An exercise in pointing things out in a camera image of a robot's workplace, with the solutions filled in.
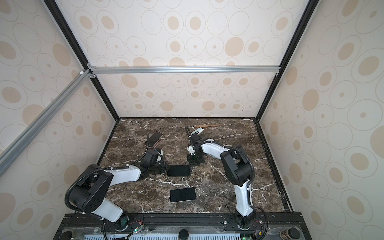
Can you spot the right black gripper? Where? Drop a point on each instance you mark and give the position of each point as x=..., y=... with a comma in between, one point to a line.
x=189, y=158

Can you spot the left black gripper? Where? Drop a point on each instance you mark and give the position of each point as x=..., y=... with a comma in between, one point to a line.
x=163, y=167

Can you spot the black phone case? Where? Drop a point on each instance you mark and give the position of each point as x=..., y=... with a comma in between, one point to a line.
x=179, y=170

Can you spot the pink phone case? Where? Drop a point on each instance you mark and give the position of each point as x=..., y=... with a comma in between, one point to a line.
x=154, y=139

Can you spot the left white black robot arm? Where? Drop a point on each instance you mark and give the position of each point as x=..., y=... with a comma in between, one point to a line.
x=87, y=194

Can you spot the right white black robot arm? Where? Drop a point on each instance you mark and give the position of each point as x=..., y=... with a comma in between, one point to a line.
x=238, y=169

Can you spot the white stapler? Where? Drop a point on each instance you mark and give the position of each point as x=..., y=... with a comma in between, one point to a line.
x=197, y=131

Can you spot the black knob centre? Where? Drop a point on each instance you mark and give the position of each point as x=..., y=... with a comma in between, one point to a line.
x=183, y=235

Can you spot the round button right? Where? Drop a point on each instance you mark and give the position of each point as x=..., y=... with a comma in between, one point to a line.
x=290, y=234

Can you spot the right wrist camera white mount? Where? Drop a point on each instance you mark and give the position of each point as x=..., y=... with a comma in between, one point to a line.
x=191, y=150

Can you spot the horizontal aluminium rail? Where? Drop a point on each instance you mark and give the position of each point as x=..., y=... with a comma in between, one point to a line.
x=185, y=70

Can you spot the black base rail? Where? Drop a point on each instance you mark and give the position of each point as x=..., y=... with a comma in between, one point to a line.
x=207, y=226

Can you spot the diagonal aluminium rail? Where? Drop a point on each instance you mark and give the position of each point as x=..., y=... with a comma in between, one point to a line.
x=25, y=138

